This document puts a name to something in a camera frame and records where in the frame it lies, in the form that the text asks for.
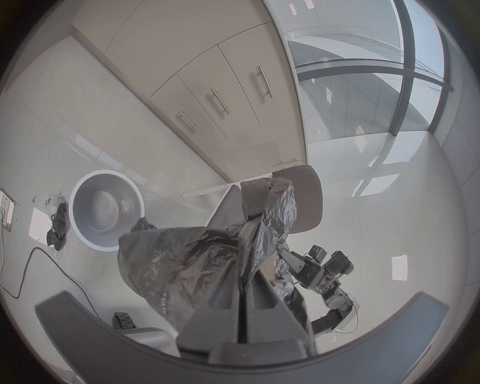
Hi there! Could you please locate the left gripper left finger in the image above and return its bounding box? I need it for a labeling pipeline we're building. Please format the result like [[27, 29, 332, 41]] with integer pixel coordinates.
[[177, 259, 244, 364]]

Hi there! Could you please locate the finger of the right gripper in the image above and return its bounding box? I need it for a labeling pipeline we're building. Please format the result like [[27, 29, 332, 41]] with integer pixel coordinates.
[[277, 249, 304, 272]]

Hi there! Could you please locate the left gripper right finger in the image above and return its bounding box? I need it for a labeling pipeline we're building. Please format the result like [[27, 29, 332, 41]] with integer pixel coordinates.
[[243, 267, 308, 364]]

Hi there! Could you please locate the black plastic bag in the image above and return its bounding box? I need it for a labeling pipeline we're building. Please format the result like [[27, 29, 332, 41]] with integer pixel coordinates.
[[118, 177, 317, 357]]

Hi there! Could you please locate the black plastic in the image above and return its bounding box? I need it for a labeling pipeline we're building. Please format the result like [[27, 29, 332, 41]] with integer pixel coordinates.
[[46, 202, 68, 251]]

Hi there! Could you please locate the white trash bin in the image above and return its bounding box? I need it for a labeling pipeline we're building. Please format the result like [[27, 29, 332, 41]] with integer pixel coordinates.
[[68, 170, 145, 253]]

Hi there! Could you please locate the grey chair with white legs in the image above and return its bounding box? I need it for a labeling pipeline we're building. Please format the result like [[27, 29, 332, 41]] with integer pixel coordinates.
[[182, 159, 325, 237]]

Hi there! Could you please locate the window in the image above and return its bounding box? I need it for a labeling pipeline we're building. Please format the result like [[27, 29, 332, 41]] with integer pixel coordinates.
[[262, 0, 465, 145]]

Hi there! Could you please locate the beige cabinet with drawers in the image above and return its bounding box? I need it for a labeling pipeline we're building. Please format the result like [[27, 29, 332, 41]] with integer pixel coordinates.
[[71, 0, 310, 184]]

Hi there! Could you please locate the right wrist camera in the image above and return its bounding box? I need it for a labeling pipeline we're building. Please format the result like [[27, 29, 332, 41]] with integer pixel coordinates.
[[307, 244, 327, 263]]

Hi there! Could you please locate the black cable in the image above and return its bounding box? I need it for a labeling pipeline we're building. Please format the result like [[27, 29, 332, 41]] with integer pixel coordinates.
[[0, 246, 104, 323]]

